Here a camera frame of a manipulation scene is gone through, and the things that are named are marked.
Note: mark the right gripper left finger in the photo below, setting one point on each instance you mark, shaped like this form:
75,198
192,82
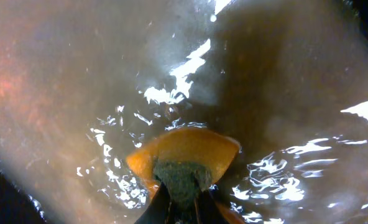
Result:
158,210

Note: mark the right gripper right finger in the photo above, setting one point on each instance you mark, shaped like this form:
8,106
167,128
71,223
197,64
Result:
207,211

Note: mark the yellow green sponge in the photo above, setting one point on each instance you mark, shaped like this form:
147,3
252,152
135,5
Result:
188,161

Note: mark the black plastic tray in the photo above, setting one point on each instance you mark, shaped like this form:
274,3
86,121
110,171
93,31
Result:
85,83

